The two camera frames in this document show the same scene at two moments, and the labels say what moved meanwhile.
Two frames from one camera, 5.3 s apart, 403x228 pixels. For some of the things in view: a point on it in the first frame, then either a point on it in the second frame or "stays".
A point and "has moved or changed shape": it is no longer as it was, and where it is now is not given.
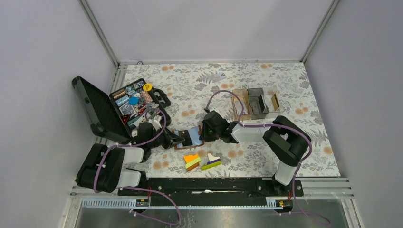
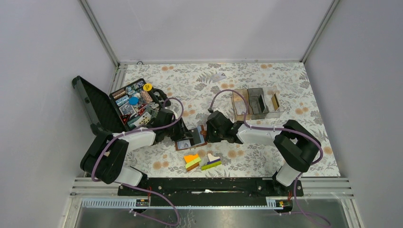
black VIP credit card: [186, 135] has moved or changed shape
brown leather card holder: [196, 136] stays
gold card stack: [275, 101] stays
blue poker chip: [134, 100] stays
